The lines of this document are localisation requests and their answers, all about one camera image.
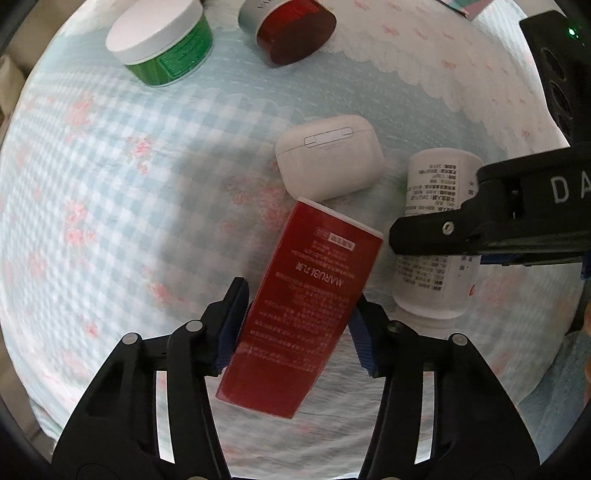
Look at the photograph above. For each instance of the white labelled plastic bottle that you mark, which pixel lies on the white labelled plastic bottle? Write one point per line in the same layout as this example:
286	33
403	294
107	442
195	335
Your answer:
434	281

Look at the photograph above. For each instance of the white bow-print lace cloth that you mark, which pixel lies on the white bow-print lace cloth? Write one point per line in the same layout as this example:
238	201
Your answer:
443	60

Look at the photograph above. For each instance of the red cardboard box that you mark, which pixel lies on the red cardboard box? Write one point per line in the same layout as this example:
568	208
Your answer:
304	304

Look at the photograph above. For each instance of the pastel printed card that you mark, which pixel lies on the pastel printed card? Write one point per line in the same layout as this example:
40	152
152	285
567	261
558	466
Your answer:
464	7

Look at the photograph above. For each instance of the white earbud case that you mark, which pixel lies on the white earbud case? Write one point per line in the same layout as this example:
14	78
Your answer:
330	154

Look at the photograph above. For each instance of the light blue cloth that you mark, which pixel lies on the light blue cloth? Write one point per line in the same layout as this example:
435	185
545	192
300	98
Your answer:
558	374

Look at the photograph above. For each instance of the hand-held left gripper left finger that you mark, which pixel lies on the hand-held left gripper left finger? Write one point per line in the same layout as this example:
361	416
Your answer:
227	333

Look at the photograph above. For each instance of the red jar with silver lid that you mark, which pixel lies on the red jar with silver lid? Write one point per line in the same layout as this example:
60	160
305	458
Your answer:
288	27

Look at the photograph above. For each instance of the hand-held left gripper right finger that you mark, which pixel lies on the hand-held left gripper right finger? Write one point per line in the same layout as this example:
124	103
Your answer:
362	342

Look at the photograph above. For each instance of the beige cloth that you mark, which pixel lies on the beige cloth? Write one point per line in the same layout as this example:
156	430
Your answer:
11	92

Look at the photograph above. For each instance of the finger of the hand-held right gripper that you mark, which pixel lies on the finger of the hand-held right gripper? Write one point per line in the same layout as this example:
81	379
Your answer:
434	233

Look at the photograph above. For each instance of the green jar with white lid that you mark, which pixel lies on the green jar with white lid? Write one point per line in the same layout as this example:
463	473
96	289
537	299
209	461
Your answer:
159	41

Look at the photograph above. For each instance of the blue checked floral blanket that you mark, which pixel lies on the blue checked floral blanket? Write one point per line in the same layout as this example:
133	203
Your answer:
138	194

